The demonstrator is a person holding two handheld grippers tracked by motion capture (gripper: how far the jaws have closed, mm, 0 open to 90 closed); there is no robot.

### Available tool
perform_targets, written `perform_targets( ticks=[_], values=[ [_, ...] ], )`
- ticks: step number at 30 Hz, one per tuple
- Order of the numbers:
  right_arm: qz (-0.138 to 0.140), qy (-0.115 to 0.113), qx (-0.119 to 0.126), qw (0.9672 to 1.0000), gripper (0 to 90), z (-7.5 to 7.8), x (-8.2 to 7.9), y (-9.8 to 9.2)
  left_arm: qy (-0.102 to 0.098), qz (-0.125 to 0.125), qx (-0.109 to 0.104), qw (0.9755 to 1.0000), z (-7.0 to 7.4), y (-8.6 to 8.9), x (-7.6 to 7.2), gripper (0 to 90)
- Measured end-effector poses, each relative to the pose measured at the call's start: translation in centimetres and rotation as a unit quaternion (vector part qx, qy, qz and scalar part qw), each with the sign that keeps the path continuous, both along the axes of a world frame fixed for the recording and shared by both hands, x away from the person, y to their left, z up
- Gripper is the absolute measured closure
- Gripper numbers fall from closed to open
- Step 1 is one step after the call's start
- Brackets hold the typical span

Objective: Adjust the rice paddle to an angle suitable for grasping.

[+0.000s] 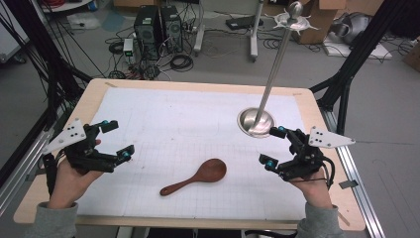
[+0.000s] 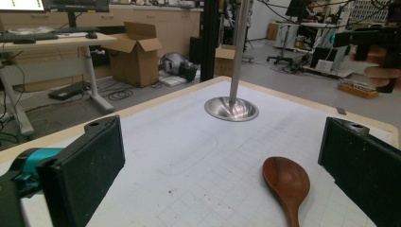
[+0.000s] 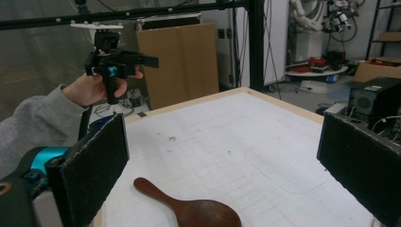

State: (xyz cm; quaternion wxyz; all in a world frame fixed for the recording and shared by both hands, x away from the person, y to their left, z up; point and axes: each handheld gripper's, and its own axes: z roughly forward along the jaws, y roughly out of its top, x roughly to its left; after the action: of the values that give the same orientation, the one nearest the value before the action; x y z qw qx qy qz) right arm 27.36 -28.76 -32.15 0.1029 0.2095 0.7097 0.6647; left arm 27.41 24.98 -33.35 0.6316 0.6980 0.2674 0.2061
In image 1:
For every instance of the small grey tape strip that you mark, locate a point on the small grey tape strip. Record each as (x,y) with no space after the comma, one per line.
(348,184)

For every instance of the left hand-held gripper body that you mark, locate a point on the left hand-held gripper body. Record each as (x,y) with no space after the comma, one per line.
(71,135)

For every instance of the large black computer tower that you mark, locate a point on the large black computer tower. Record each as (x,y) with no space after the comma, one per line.
(147,31)

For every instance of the small box with green light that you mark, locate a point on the small box with green light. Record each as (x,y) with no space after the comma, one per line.
(128,49)

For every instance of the person's right hand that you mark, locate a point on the person's right hand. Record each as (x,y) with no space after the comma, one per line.
(315,191)

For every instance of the aluminium rail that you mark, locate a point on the aluminium rail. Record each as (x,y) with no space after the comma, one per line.
(355,172)
(23,168)

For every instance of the open cardboard box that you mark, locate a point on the open cardboard box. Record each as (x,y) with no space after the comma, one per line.
(317,20)

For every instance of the grey helmet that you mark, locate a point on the grey helmet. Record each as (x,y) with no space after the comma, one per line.
(351,28)

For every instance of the person's left hand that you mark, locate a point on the person's left hand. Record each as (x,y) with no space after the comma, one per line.
(67,186)

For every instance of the brown wooden spoon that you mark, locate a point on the brown wooden spoon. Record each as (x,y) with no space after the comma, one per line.
(209,171)

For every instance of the slim black computer tower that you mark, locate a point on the slim black computer tower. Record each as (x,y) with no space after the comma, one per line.
(171,28)

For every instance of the flat black device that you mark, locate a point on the flat black device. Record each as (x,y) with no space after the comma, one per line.
(241,22)

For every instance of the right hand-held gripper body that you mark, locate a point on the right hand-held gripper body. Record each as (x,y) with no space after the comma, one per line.
(305,155)

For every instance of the white foam board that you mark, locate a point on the white foam board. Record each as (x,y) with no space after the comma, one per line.
(363,51)

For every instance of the white grid paper mat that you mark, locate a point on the white grid paper mat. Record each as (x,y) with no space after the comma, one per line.
(171,119)

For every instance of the metal stand with hooks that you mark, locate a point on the metal stand with hooks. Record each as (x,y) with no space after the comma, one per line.
(261,124)

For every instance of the small cardboard box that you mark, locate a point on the small cardboard box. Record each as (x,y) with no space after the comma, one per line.
(412,58)

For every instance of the white stand leg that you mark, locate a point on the white stand leg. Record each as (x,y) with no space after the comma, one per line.
(199,33)
(255,36)

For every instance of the black metal frame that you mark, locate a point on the black metal frame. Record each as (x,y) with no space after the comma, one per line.
(356,59)
(49,66)

